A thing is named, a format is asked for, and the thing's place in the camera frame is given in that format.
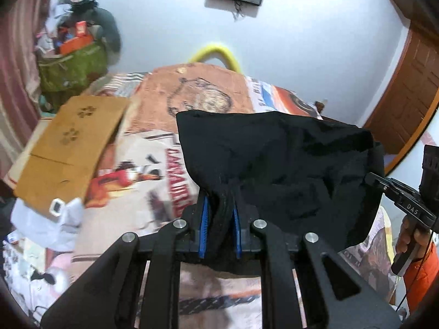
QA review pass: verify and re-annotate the person's right forearm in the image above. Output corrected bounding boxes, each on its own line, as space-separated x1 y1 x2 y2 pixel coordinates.
403 231 439 317

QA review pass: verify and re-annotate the black garment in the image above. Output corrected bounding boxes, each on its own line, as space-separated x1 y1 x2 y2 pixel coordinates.
176 110 385 276

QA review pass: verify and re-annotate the green bag with clutter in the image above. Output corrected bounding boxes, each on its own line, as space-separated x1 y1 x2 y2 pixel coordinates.
57 0 123 66

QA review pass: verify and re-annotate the orange box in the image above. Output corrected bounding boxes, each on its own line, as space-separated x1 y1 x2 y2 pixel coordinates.
58 35 95 56

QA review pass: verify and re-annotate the flat brown cardboard box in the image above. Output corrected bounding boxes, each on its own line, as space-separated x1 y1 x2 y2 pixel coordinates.
14 95 130 218

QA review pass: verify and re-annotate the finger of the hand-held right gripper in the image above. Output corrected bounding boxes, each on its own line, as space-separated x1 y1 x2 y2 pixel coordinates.
364 172 437 230

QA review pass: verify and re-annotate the yellow foam tube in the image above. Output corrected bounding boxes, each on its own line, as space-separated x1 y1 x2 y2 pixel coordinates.
188 43 242 74

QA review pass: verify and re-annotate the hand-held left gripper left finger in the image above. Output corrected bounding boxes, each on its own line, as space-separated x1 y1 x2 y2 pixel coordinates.
40 195 210 329

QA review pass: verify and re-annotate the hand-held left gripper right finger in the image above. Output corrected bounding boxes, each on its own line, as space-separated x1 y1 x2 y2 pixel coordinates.
231 200 402 329

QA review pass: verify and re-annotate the striped pink curtain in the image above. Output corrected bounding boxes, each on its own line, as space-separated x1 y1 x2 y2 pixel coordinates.
0 0 63 179

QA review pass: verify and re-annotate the printed blanket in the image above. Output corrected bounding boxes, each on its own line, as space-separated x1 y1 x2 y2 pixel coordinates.
2 64 400 329

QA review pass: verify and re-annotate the wooden door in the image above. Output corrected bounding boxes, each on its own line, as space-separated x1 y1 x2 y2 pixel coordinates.
363 29 439 155

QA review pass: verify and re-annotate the person's right hand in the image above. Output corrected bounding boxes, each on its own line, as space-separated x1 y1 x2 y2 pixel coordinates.
394 213 435 264

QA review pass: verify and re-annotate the white plastic bag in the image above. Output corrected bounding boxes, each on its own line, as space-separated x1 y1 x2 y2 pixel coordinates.
10 197 85 250

